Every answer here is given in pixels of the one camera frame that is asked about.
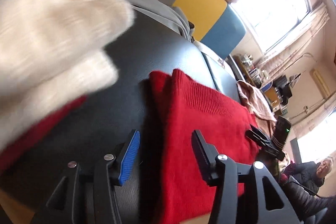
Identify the grey hoodie garment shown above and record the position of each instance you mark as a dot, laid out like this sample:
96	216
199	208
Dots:
171	17

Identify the seated person dark jacket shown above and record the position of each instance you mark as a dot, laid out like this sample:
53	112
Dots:
301	183

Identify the cluttered wooden desk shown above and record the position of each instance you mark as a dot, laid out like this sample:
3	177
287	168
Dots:
277	92

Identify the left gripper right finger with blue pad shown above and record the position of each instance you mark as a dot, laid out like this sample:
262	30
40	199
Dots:
244	193

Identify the dark red folded garment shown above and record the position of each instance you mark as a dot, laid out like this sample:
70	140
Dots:
36	133

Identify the red knitted sweater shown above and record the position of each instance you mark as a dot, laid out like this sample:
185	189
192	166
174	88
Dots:
184	106

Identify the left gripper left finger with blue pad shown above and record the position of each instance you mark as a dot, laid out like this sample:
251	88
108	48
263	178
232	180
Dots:
88	196

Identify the bright window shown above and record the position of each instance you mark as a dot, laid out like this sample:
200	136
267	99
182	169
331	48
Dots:
270	21

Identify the pink brown knit sweater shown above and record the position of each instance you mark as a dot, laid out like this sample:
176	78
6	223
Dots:
253	99

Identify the white folded knit garment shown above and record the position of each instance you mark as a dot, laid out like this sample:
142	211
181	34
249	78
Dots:
52	52

